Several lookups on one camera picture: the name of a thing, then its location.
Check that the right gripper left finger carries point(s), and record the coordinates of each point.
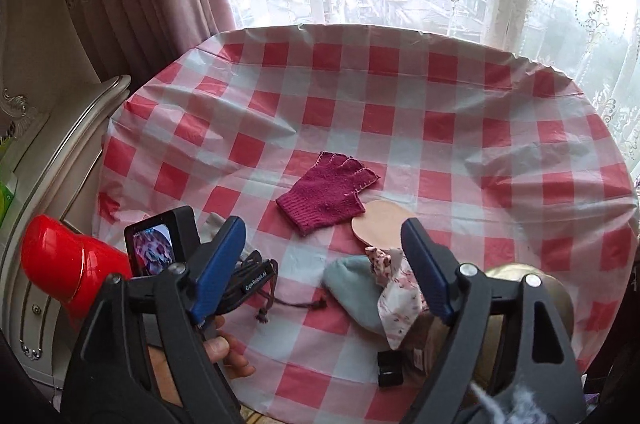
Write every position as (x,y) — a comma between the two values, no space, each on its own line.
(109,378)

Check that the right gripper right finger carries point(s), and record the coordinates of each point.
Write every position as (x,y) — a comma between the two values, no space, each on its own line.
(430,262)

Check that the light blue towel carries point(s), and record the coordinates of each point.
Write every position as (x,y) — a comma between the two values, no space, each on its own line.
(353,285)

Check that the magenta knit glove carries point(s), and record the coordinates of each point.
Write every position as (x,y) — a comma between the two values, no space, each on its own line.
(327,194)

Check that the white floral cloth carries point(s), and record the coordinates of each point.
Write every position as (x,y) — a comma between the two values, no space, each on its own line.
(401,302)

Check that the person's left hand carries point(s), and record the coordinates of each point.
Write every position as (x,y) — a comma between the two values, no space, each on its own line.
(176,374)

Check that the glass jar with gold lid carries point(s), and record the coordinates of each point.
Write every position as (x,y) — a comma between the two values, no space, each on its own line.
(534,352)

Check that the red plastic thermos jug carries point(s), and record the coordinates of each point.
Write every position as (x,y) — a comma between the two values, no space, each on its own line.
(67,266)

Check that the beige round sponge pad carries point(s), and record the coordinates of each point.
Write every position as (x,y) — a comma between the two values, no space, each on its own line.
(380,224)

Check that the red checkered tablecloth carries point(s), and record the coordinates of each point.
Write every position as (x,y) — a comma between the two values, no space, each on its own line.
(500,158)

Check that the camera display on gripper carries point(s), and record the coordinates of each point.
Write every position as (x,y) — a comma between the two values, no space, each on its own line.
(156,242)

